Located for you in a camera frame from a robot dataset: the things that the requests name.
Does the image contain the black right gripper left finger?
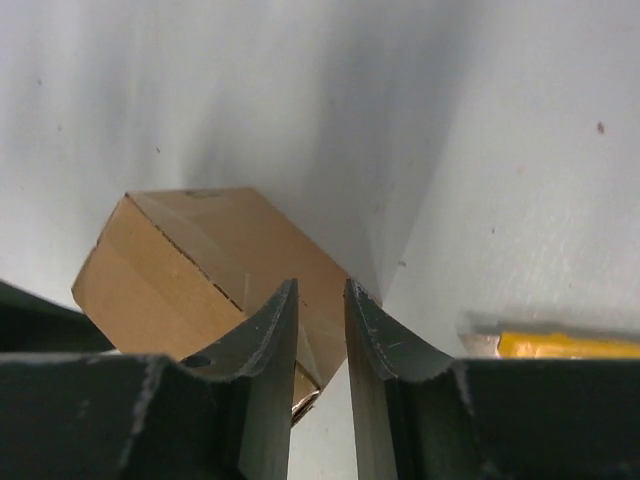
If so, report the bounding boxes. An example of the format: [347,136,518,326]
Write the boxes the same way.
[1,280,298,479]

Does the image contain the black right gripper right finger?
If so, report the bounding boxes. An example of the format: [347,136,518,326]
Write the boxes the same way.
[344,280,639,479]

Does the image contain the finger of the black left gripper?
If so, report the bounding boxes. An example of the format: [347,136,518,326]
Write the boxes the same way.
[1,281,115,353]

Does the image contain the yellow utility knife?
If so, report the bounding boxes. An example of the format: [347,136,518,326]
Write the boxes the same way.
[456,312,639,359]

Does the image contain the brown cardboard express box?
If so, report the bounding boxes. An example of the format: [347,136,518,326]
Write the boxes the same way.
[72,188,348,418]

